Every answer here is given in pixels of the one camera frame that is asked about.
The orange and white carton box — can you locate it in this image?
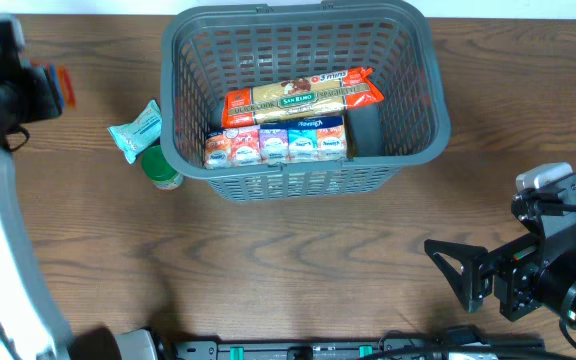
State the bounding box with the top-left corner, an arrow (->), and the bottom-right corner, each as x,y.
31,61 -> 76,110

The green lid glass jar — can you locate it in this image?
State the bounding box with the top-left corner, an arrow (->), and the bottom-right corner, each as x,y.
141,145 -> 183,190

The Kleenex tissue multipack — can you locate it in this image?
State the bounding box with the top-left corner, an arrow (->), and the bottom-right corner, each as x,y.
204,115 -> 348,169

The grey plastic shopping basket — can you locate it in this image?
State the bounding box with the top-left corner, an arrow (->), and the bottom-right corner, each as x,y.
160,1 -> 451,201

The orange San Remo spaghetti pack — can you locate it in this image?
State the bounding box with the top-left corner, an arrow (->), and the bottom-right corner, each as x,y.
221,67 -> 384,128

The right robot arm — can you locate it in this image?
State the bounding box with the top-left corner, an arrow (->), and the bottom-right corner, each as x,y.
424,162 -> 576,332

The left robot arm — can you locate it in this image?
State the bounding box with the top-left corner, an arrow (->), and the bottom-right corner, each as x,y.
0,15 -> 166,360

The teal wet wipes packet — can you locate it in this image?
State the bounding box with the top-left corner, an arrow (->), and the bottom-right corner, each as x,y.
108,99 -> 162,164

